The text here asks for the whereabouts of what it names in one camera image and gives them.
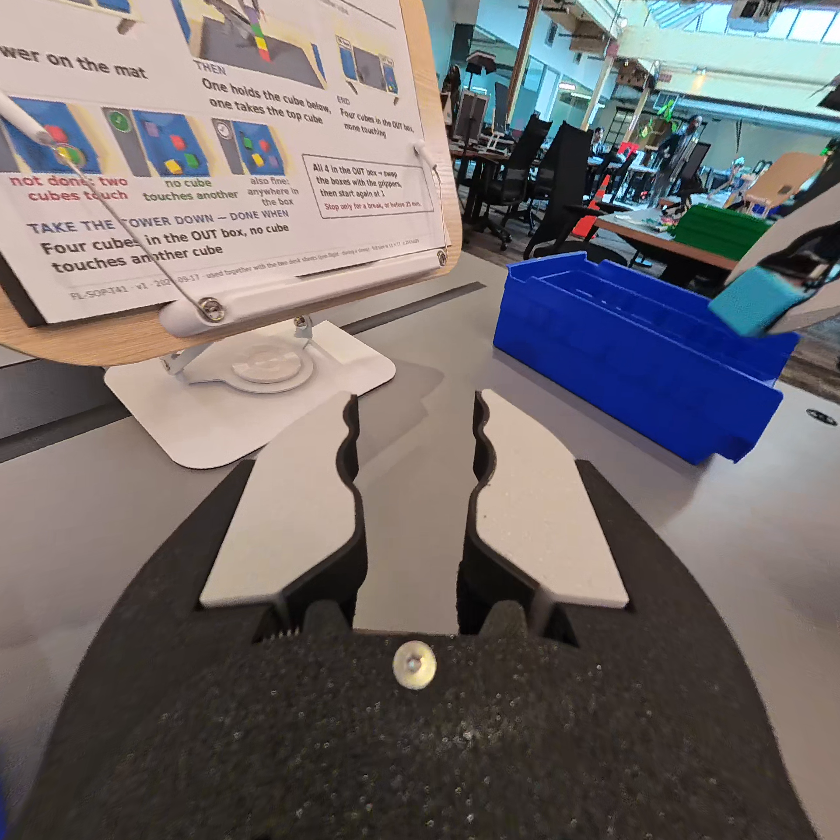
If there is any orange traffic cone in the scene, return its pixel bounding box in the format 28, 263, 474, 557
571, 174, 614, 240

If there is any blue plastic bin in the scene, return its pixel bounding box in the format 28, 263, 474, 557
492, 251, 802, 466

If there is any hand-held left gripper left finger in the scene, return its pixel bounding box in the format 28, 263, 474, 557
199, 391, 368, 611

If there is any cyan cube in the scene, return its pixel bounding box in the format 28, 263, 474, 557
707, 266, 815, 337

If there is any stack of green bins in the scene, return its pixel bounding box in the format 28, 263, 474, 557
672, 203, 775, 260

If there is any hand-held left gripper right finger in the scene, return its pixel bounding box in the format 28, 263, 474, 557
462, 388, 631, 610

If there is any black office chair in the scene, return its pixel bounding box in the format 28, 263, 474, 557
525, 121, 595, 260
482, 115, 552, 250

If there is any wooden table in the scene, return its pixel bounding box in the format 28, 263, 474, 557
594, 210, 739, 290

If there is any grey desk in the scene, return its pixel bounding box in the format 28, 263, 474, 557
0, 252, 840, 840

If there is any wooden board stand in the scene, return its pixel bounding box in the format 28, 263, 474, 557
742, 154, 828, 219

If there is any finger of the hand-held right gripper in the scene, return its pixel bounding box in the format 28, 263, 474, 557
725, 187, 840, 290
764, 270, 840, 337

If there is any printed instruction sheet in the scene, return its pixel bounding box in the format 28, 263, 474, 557
0, 0, 450, 326

